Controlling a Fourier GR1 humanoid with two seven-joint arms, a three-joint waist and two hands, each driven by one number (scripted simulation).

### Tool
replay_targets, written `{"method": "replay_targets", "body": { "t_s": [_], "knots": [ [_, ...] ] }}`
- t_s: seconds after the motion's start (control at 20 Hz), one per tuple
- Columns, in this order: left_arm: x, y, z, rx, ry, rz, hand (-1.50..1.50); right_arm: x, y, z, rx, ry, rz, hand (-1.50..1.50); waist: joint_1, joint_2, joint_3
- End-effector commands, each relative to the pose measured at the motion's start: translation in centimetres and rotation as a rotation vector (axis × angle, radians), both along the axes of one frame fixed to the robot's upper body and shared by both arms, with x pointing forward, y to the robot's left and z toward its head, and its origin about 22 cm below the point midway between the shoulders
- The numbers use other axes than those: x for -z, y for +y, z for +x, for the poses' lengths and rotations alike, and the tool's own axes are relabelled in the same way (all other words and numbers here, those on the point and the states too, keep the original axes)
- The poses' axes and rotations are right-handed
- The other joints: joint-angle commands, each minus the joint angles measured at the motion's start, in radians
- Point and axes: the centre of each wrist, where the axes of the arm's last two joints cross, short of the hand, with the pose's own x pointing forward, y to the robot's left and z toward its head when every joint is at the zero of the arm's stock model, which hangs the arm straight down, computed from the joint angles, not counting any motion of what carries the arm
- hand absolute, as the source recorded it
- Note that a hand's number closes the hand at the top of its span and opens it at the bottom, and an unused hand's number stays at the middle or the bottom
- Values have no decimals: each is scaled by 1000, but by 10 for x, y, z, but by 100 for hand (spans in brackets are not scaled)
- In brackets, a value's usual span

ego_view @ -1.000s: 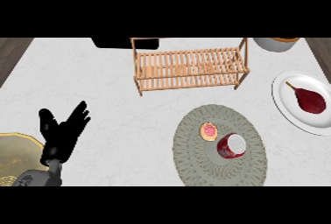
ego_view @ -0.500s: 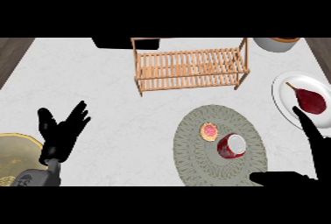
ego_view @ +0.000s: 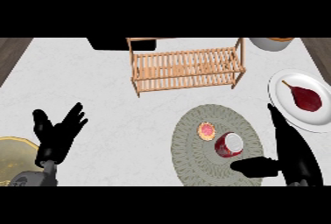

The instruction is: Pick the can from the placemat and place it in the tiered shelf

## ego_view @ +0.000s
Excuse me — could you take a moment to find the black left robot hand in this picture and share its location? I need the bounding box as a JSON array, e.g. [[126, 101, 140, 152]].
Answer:
[[30, 101, 88, 169]]

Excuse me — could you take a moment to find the wooden tiered shelf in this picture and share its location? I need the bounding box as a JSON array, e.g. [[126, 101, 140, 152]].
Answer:
[[125, 38, 246, 98]]

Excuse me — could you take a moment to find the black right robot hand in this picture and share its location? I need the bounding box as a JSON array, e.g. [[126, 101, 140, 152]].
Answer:
[[228, 102, 324, 187]]

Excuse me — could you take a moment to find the black appliance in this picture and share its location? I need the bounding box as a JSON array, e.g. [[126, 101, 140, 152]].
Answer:
[[85, 38, 158, 52]]

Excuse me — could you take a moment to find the golden octagonal tray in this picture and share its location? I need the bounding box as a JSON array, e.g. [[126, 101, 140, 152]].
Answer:
[[0, 136, 44, 187]]

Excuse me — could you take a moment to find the white bowl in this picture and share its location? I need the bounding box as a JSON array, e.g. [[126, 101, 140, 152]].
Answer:
[[248, 38, 295, 53]]

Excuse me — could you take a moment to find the white round plate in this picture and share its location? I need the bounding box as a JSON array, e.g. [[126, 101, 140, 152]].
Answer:
[[265, 68, 331, 134]]

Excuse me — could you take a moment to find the small jam tart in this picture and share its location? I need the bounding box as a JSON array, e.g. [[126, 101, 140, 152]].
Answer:
[[196, 122, 217, 142]]

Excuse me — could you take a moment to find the grey round woven placemat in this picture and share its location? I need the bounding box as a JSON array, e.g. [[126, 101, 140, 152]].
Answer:
[[169, 103, 264, 187]]

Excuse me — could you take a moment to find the dark red pear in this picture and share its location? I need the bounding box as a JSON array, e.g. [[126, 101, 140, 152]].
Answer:
[[280, 80, 323, 113]]

